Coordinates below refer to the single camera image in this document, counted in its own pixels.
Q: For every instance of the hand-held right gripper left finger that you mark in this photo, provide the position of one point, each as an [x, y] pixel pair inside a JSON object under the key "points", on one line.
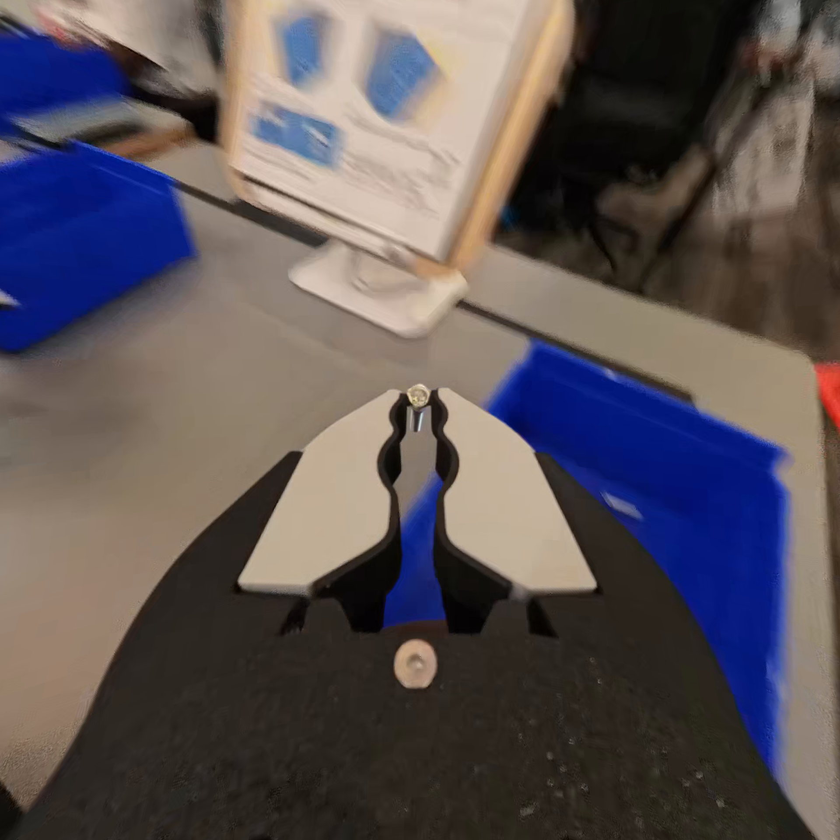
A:
{"points": [[322, 519]]}

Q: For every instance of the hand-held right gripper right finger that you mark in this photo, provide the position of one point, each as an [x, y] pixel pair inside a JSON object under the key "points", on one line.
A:
{"points": [[519, 519]]}

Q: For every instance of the blue plastic bin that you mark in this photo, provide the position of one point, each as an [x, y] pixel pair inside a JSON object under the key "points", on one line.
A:
{"points": [[683, 446], [53, 72], [79, 250]]}

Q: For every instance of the grey desk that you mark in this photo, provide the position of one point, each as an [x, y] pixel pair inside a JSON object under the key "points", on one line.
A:
{"points": [[158, 433]]}

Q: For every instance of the orange traffic cone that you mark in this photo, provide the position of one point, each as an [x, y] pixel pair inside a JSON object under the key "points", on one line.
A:
{"points": [[830, 394]]}

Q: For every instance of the printed instruction sheet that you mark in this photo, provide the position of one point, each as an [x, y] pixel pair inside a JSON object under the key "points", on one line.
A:
{"points": [[394, 118]]}

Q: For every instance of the grey metal plate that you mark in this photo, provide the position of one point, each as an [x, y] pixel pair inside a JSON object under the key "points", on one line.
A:
{"points": [[79, 125]]}

